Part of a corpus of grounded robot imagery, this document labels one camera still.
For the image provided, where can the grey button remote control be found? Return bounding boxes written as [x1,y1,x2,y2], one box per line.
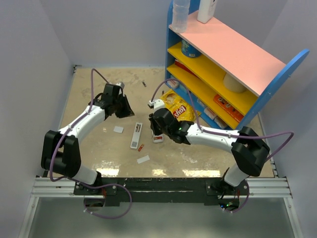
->
[152,133,163,143]

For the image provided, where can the white long remote control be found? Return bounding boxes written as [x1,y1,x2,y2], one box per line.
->
[130,122,143,149]

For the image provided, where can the white battery cover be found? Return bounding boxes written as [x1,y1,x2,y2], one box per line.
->
[137,155,150,164]
[113,126,124,133]

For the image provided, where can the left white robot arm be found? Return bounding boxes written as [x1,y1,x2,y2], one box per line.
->
[41,82,134,194]

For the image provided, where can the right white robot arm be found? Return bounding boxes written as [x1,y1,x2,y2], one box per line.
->
[149,108,270,195]

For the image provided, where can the yellow Lays chip bag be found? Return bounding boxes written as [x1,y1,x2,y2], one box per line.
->
[160,89,196,121]

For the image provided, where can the pack of tissue packets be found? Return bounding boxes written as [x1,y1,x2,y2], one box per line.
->
[167,75,188,94]

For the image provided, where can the red flat box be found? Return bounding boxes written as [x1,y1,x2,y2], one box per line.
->
[174,59,197,77]

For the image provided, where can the orange product box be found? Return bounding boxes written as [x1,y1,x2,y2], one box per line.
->
[213,94,244,122]

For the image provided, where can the blue snack can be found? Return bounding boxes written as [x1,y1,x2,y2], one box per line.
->
[181,39,202,58]

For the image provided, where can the blue yellow pink shelf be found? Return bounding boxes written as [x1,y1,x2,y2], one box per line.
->
[165,0,310,129]

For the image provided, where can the brown paper roll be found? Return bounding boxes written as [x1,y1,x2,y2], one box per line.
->
[223,73,247,93]

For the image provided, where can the clear plastic bottle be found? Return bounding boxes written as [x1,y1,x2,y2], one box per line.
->
[171,0,190,33]

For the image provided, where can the white plastic container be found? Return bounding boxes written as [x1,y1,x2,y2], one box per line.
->
[197,0,217,24]

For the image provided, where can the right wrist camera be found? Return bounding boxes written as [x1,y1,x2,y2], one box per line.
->
[148,99,165,112]

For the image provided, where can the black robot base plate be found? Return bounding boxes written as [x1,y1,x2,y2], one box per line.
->
[74,178,249,209]

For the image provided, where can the base left purple cable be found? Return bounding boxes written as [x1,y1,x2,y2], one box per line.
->
[83,182,133,219]

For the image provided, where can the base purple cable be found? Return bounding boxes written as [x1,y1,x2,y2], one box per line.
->
[83,182,133,219]
[221,182,251,214]

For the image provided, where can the base right purple cable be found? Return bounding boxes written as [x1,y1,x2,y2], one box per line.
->
[221,182,251,214]

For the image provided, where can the aluminium rail frame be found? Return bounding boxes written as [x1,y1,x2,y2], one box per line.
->
[19,162,294,238]

